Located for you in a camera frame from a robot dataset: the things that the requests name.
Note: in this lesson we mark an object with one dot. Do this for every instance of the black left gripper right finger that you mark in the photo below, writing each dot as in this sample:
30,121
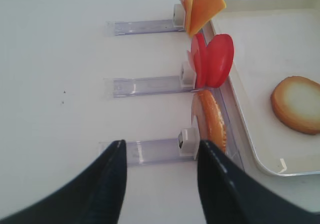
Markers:
229,196

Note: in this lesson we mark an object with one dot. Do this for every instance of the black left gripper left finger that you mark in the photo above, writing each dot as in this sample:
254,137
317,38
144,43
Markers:
95,196

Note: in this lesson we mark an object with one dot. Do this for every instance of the standing bread slice left rack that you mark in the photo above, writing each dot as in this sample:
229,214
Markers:
206,111

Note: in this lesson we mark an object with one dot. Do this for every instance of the round bread slice on tray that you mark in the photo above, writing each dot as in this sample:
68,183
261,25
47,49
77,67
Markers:
295,102

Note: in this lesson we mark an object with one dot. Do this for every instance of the rear red tomato slice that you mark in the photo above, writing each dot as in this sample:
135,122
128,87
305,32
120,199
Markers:
200,59

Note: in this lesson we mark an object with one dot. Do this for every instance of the red tomato slice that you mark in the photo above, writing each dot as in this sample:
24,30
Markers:
200,59
221,55

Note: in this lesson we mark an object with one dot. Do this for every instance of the front red tomato slice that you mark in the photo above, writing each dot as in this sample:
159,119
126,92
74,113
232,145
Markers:
221,55

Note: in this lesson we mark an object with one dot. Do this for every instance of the front orange cheese slice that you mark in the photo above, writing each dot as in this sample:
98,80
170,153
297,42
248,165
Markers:
202,12

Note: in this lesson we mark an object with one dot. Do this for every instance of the orange cheese slice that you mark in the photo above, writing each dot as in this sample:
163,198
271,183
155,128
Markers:
187,5
202,12

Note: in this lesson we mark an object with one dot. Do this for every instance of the rear orange cheese slice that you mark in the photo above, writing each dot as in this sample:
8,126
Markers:
187,5

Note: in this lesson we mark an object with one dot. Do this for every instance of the clear acrylic left rack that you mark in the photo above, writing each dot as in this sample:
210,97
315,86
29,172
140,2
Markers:
166,150

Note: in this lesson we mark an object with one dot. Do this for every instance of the white rack slider block bottom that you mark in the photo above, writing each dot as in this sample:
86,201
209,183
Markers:
188,142

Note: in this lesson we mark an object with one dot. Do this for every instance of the white rack slider block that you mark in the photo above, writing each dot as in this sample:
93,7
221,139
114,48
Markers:
178,16
188,75
188,142

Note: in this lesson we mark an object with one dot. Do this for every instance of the white rectangular tray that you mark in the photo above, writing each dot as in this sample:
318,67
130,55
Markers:
273,40

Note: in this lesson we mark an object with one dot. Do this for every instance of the white rack slider block middle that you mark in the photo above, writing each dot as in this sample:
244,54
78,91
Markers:
188,75

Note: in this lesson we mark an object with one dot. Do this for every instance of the white rack slider block top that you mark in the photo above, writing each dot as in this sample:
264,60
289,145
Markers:
178,16

